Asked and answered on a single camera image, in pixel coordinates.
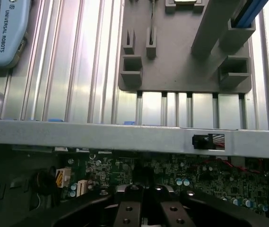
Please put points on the green motherboard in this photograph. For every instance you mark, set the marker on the green motherboard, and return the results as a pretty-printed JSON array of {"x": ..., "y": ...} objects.
[{"x": 219, "y": 175}]

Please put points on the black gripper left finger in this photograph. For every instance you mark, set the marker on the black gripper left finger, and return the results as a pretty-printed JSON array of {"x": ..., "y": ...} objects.
[{"x": 128, "y": 208}]

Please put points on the hard disk in blue caddy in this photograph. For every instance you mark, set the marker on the hard disk in blue caddy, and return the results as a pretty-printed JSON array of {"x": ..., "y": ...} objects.
[{"x": 250, "y": 11}]

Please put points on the green RAM stick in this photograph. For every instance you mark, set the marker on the green RAM stick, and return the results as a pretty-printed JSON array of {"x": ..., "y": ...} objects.
[{"x": 152, "y": 19}]

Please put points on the light blue teach pendant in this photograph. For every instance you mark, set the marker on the light blue teach pendant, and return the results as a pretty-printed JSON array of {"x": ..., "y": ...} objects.
[{"x": 6, "y": 35}]

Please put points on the grey power supply unit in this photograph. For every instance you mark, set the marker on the grey power supply unit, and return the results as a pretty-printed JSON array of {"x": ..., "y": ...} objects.
[{"x": 6, "y": 201}]

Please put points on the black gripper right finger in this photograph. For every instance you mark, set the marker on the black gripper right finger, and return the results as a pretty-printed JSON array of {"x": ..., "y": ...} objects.
[{"x": 174, "y": 210}]

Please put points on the white yellow power connector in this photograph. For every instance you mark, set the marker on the white yellow power connector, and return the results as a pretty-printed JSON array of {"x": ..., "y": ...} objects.
[{"x": 62, "y": 177}]

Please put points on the open black PC case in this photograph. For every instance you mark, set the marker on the open black PC case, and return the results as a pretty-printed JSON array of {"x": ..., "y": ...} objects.
[{"x": 101, "y": 137}]

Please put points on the grey printed parts rack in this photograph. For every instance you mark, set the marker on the grey printed parts rack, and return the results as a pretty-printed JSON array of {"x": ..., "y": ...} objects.
[{"x": 172, "y": 71}]

